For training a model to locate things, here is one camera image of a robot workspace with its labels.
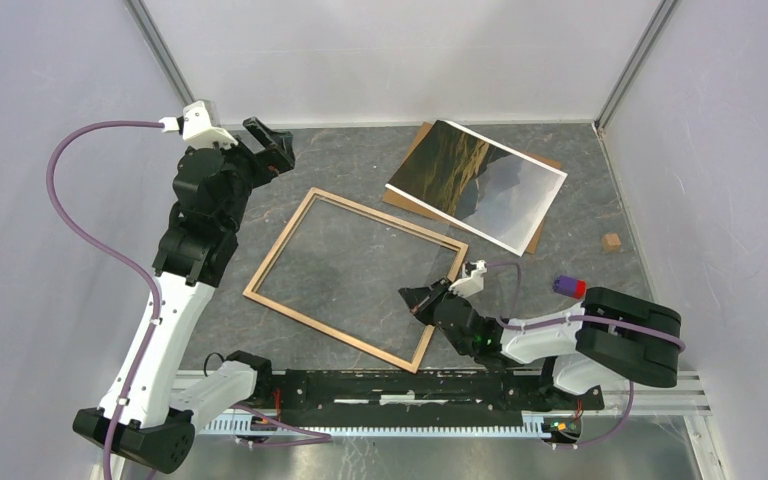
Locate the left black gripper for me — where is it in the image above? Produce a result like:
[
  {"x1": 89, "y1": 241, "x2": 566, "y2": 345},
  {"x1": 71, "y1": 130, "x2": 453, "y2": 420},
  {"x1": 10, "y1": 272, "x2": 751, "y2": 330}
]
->
[{"x1": 206, "y1": 117, "x2": 295, "y2": 233}]

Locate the landscape photo print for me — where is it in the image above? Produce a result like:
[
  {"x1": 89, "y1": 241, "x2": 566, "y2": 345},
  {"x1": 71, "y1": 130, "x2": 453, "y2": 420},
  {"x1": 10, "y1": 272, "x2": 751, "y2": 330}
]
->
[{"x1": 383, "y1": 119, "x2": 569, "y2": 257}]

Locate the wooden picture frame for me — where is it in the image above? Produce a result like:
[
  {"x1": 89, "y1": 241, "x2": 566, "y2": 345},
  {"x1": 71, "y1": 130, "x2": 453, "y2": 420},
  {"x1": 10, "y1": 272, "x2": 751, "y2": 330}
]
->
[{"x1": 243, "y1": 188, "x2": 468, "y2": 373}]

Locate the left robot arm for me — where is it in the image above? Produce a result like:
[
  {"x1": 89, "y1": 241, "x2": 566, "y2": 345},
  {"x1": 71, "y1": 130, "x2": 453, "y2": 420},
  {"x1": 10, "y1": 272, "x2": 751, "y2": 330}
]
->
[{"x1": 73, "y1": 116, "x2": 296, "y2": 474}]

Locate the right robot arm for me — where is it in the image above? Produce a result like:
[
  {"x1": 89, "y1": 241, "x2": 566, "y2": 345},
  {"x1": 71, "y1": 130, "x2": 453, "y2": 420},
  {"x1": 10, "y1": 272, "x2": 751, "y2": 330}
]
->
[{"x1": 398, "y1": 280, "x2": 686, "y2": 408}]

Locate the purple red block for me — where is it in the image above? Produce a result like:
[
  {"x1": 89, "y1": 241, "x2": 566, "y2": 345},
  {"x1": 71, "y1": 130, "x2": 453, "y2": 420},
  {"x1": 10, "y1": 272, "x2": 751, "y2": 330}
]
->
[{"x1": 552, "y1": 275, "x2": 588, "y2": 299}]

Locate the small wooden cube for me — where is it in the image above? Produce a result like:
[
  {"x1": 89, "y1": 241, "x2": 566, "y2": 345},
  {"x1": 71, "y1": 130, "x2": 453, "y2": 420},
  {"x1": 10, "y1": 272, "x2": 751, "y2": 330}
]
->
[{"x1": 601, "y1": 232, "x2": 622, "y2": 253}]

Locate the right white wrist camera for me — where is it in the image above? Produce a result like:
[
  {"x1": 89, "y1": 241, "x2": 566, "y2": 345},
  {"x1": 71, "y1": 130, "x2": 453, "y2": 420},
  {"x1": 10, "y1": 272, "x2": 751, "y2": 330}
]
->
[{"x1": 449, "y1": 260, "x2": 487, "y2": 298}]

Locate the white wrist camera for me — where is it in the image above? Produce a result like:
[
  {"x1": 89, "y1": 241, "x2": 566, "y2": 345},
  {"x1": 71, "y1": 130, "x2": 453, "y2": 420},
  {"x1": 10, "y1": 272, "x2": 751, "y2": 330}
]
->
[
  {"x1": 449, "y1": 260, "x2": 487, "y2": 298},
  {"x1": 159, "y1": 99, "x2": 239, "y2": 150}
]

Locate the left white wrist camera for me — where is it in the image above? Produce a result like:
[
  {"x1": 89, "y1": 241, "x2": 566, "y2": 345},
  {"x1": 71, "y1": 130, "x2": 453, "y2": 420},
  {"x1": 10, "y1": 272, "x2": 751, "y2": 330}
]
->
[{"x1": 159, "y1": 99, "x2": 239, "y2": 150}]

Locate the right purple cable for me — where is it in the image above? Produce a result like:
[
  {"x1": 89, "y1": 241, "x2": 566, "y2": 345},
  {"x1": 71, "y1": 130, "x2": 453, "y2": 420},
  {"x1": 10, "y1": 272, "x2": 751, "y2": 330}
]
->
[{"x1": 483, "y1": 260, "x2": 687, "y2": 450}]

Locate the purple cable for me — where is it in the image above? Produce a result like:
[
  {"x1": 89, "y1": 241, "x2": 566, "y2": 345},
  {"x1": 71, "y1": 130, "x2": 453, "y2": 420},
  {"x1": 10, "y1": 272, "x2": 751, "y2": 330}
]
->
[
  {"x1": 483, "y1": 260, "x2": 687, "y2": 450},
  {"x1": 46, "y1": 119, "x2": 167, "y2": 480}
]

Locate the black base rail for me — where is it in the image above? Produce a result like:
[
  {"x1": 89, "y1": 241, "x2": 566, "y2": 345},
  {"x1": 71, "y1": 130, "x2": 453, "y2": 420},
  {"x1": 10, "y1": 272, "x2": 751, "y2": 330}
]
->
[{"x1": 245, "y1": 369, "x2": 605, "y2": 428}]

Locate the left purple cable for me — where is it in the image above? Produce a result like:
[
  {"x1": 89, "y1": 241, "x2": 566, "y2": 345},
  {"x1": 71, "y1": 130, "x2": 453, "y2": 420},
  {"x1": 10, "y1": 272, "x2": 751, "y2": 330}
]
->
[{"x1": 46, "y1": 119, "x2": 167, "y2": 480}]

